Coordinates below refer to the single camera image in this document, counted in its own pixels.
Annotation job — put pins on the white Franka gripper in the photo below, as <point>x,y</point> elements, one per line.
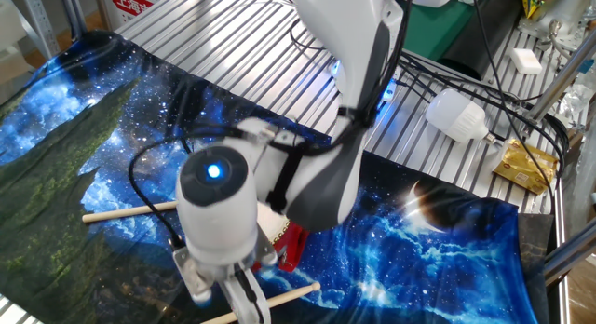
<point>247,298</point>

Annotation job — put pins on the pale wooden drumstick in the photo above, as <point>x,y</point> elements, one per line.
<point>128,211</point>
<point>284,298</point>

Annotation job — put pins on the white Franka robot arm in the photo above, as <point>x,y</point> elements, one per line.
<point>326,184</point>

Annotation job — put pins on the red drum with white head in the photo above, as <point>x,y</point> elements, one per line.
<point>277,224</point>

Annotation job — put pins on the galaxy print cloth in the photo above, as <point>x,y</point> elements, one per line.
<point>396,249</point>

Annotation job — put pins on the white light bulb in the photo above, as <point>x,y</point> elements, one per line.
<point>454,114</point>

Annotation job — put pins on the gold foil packet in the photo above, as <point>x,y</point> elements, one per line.
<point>526,166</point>

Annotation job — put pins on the red white sign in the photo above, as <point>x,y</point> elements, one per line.
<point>132,3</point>

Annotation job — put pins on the green mat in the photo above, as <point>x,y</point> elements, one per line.
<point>433,31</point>

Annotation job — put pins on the grey metal shelf leg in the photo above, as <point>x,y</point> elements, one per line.
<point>42,26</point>

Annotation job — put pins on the black rolled mat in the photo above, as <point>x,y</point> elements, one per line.
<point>484,40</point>

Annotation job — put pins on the white foam block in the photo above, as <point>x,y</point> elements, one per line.
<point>526,61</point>

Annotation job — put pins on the yellow snack bag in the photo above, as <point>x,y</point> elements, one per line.
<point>535,3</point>

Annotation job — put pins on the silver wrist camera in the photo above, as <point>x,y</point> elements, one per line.
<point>193,277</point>

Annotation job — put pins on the aluminium frame post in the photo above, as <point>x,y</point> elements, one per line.
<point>559,82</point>
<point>572,259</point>

